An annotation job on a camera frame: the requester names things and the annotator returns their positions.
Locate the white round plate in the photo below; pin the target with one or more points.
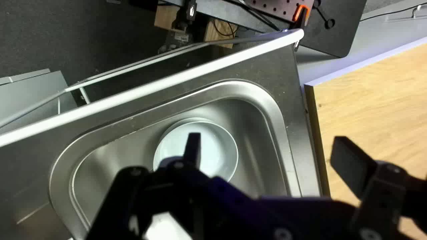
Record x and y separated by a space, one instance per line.
219 151

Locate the white metal rail frame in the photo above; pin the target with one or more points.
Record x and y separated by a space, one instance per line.
178 82

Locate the black clamp stand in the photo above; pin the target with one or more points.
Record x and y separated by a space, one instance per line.
182 22

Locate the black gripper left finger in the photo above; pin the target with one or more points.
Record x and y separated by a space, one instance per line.
192 149

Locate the wooden block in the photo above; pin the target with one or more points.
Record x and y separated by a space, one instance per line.
222 31

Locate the stainless steel sink counter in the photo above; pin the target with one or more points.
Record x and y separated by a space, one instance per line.
267 74

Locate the orange clip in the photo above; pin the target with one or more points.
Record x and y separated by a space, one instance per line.
302 13

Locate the grey flat panel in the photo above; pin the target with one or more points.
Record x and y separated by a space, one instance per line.
31 95

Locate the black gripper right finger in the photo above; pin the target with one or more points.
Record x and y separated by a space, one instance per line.
351 162

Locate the black perforated panel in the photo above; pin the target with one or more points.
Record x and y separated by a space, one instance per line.
338 31

